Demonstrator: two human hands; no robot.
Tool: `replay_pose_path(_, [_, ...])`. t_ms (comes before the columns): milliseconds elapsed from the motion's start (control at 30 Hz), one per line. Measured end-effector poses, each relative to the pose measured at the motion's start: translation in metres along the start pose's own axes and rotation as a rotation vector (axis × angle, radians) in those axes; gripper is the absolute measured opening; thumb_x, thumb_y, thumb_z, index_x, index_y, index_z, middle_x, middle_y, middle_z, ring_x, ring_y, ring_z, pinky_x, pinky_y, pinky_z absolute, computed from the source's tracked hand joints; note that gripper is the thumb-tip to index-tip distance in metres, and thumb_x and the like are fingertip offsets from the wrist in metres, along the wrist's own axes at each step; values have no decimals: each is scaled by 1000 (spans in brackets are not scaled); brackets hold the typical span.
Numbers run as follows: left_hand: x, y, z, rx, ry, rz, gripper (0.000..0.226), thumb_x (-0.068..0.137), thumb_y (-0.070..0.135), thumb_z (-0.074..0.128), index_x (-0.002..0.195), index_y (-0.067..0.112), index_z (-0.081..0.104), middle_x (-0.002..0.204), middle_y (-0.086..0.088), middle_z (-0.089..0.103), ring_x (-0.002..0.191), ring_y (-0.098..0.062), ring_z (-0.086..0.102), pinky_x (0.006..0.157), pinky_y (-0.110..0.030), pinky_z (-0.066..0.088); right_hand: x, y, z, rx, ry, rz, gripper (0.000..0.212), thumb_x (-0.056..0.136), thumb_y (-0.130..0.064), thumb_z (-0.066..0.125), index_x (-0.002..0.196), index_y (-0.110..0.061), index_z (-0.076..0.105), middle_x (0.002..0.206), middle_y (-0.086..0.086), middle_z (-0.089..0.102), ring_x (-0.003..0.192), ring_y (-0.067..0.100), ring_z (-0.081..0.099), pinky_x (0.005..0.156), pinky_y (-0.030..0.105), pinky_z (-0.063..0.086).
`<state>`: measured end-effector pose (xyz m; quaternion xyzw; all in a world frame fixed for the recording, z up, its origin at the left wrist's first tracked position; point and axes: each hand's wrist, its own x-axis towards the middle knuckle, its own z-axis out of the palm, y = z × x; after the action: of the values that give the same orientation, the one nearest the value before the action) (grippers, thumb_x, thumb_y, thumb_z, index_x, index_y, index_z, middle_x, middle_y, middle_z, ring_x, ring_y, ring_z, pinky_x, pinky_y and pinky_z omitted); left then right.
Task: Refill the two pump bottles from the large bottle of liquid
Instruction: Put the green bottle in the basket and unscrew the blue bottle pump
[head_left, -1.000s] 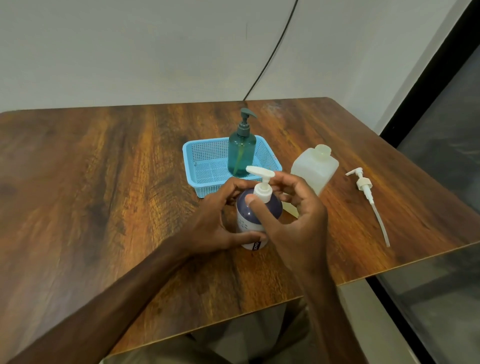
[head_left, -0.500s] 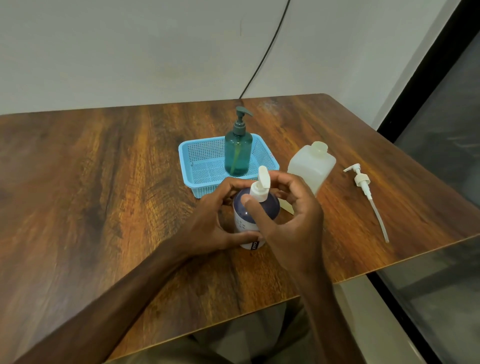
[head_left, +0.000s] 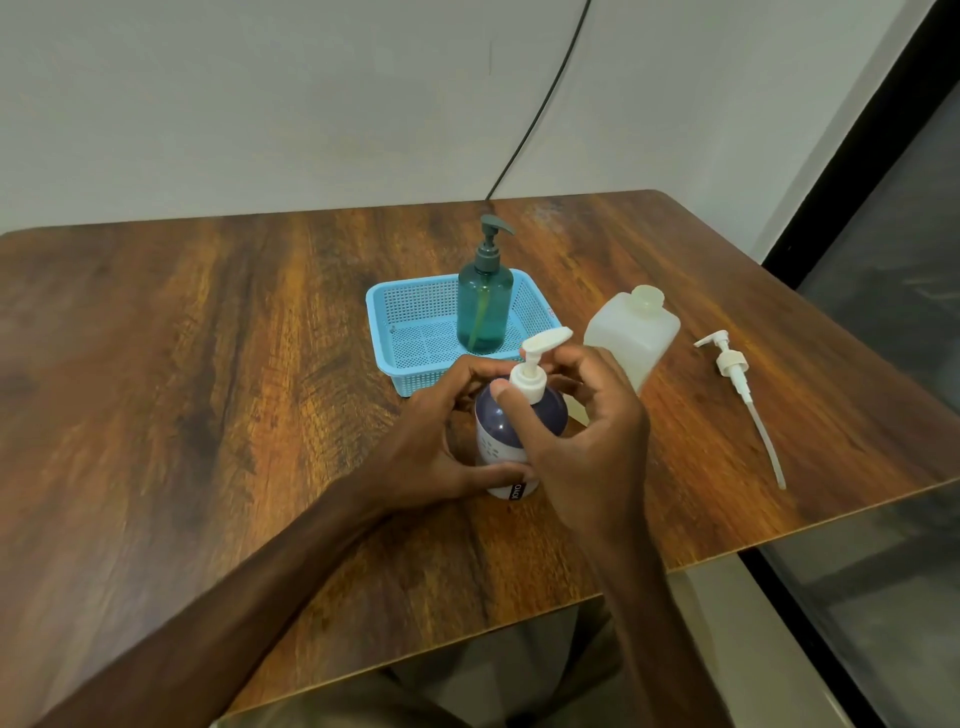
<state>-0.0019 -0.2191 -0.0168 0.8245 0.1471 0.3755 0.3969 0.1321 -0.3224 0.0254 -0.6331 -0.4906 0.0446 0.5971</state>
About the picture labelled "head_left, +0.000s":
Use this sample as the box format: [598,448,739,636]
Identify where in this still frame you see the dark green pump head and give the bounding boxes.
[473,215,516,275]

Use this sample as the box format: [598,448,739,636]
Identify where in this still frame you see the small purple and white bottle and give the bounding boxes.
[474,378,569,502]

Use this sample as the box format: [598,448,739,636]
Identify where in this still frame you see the person's left hand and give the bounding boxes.
[352,354,538,520]

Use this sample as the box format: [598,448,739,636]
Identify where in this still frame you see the short white pump head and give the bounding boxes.
[509,326,575,406]

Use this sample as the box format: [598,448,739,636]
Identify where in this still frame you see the person's beige trousers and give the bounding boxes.
[217,599,639,728]

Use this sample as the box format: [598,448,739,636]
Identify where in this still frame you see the large translucent bottle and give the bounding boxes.
[583,284,682,395]

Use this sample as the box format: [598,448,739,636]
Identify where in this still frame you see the person's left forearm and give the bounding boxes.
[33,479,391,728]

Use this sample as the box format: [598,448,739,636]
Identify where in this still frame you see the blue plastic basket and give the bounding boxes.
[365,269,564,399]

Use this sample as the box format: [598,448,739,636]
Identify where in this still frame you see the person's right hand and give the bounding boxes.
[491,344,652,558]

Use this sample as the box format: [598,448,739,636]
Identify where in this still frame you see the black cable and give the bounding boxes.
[485,0,594,202]

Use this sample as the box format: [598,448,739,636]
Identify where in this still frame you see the small dark green bottle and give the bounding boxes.
[456,262,516,355]

